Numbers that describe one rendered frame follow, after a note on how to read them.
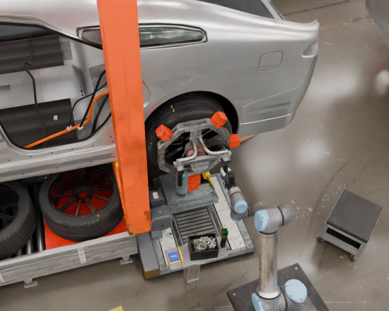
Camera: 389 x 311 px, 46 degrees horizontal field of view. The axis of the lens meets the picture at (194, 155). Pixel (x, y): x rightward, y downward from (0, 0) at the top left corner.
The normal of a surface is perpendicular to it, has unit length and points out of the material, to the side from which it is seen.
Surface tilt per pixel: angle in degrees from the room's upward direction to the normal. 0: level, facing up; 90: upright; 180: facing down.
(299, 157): 0
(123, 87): 90
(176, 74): 90
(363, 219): 0
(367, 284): 0
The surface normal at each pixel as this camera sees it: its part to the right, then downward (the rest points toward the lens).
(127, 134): 0.29, 0.72
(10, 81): 0.06, -0.61
